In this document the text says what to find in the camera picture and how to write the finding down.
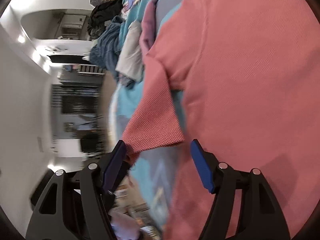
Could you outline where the light grey folded garment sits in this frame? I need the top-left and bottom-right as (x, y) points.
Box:
(116, 21), (144, 82)

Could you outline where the dark wall shelf unit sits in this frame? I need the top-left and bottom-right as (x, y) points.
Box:
(51, 68), (103, 154)

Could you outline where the mauve pink folded garment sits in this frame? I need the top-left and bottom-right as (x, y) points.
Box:
(139, 0), (158, 57)

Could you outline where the right hand white glove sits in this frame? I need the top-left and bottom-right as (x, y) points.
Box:
(109, 210), (140, 240)

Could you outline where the black clothes pile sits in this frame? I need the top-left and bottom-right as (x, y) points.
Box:
(87, 0), (123, 40)

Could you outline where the coral pink knit shirt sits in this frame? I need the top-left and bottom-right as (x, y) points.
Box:
(123, 0), (319, 239)

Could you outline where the blue grey patterned bedspread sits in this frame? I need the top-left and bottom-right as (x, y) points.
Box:
(108, 0), (182, 231)

